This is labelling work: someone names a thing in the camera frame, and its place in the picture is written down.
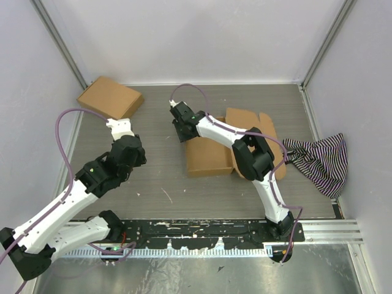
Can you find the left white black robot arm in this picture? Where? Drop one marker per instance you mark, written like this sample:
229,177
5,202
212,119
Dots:
35,245

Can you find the purple striped cloth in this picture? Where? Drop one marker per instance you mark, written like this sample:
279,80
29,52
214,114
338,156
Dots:
324,162

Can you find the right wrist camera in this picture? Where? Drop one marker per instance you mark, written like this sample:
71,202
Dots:
181,111

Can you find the aluminium rail front beam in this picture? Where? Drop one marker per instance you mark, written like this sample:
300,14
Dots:
323,231

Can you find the folded closed cardboard box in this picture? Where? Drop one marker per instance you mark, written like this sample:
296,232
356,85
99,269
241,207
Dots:
111,99

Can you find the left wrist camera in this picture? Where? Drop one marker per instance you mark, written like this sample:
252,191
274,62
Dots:
120,128

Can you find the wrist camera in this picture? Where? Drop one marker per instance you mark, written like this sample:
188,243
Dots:
181,111
120,128

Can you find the cardboard box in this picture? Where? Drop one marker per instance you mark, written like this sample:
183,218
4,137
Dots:
207,158
111,99

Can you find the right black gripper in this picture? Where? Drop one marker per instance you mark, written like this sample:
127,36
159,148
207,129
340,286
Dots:
182,137

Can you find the aluminium frame post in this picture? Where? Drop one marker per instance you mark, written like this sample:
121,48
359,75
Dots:
58,40
337,23

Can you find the left aluminium frame post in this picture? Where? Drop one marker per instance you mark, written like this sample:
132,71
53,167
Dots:
58,40

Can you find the perforated cable duct strip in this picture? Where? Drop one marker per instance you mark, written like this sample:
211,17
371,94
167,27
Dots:
217,252

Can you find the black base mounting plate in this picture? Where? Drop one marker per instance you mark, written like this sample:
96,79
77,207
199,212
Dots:
198,234

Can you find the right aluminium frame post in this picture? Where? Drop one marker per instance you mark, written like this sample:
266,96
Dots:
337,23

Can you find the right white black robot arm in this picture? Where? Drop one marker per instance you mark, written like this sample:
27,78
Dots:
253,157

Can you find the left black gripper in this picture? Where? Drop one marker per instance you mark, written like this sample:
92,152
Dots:
142,158

